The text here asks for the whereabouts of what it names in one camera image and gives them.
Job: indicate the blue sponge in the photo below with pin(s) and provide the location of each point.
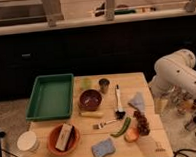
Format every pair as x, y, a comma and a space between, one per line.
103, 148

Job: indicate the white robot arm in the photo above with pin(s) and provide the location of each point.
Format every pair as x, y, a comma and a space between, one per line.
175, 69

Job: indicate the purple bowl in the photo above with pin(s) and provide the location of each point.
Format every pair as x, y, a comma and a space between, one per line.
90, 100

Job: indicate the white block in orange bowl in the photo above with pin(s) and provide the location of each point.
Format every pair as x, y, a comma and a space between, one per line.
63, 138

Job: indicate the orange bowl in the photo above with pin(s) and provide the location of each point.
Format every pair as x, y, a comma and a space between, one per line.
71, 144

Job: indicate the small metal cup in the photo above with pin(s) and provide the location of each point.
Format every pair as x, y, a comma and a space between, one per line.
104, 84

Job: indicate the light blue cloth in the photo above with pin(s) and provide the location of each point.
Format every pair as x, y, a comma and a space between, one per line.
137, 102

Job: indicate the metal fork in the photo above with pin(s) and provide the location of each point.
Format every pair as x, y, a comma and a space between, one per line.
101, 125

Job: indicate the green plastic tray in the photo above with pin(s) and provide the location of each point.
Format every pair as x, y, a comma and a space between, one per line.
51, 98

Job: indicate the green chili pepper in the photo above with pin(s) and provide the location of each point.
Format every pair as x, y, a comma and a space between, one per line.
123, 129

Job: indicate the purple grape bunch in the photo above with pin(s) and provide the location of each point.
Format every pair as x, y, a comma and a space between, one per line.
142, 123

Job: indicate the orange carrot piece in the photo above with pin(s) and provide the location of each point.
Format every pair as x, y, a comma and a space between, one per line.
131, 135

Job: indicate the white round container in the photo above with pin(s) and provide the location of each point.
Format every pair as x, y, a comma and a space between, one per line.
28, 141

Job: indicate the white handled black brush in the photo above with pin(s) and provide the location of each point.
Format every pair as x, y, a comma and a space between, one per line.
120, 113

